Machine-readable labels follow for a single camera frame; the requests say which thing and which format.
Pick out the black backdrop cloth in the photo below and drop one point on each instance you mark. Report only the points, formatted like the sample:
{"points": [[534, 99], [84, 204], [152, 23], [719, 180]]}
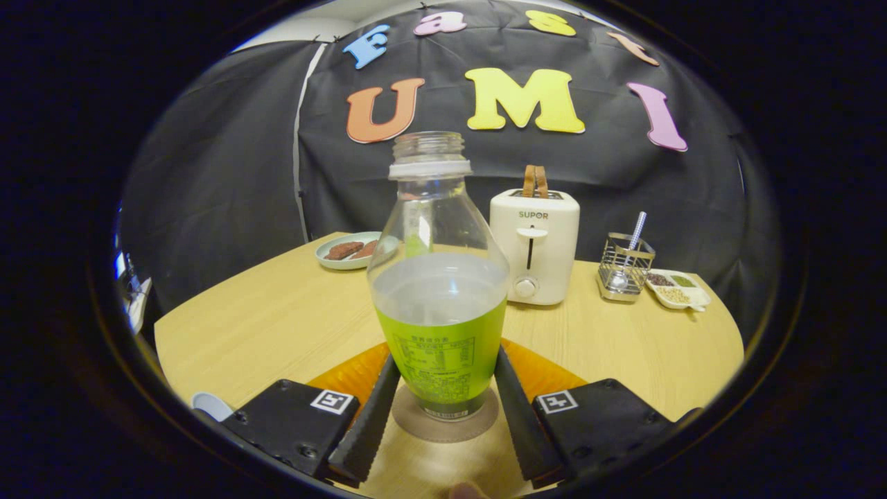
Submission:
{"points": [[229, 173]]}

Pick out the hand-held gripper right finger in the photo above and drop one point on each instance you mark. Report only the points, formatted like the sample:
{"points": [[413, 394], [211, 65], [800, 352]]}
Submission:
{"points": [[523, 430]]}

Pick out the white divided dish with grains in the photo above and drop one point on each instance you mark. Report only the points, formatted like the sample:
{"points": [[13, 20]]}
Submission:
{"points": [[675, 294]]}

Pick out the white device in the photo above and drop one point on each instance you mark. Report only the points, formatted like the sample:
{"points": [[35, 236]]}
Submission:
{"points": [[138, 305]]}

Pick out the round brown coaster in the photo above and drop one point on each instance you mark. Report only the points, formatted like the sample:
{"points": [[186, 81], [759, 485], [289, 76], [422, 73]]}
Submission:
{"points": [[443, 431]]}

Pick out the brown cookie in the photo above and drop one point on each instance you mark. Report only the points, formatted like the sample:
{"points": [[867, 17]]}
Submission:
{"points": [[343, 250], [369, 248]]}

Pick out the clear juice bottle green label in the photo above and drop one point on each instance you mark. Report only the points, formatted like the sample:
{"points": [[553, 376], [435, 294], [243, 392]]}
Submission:
{"points": [[440, 346]]}

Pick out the wooden table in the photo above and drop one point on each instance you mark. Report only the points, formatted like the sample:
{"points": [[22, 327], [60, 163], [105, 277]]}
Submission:
{"points": [[277, 319]]}

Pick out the brown bread slice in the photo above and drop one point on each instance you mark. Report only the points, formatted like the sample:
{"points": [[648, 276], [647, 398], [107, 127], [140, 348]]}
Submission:
{"points": [[535, 181]]}

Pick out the light blue cup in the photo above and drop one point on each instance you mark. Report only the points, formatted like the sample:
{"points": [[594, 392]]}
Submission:
{"points": [[211, 405]]}

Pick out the pale green plate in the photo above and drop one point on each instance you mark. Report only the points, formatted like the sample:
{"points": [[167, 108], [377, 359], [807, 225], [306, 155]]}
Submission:
{"points": [[339, 264]]}

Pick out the white toaster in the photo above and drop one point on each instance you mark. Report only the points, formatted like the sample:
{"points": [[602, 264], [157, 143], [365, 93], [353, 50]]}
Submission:
{"points": [[547, 256]]}

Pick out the computer monitor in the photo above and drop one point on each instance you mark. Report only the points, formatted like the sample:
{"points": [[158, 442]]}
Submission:
{"points": [[120, 265]]}

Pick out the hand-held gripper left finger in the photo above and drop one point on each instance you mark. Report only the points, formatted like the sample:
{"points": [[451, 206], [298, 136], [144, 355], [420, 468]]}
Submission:
{"points": [[367, 430]]}

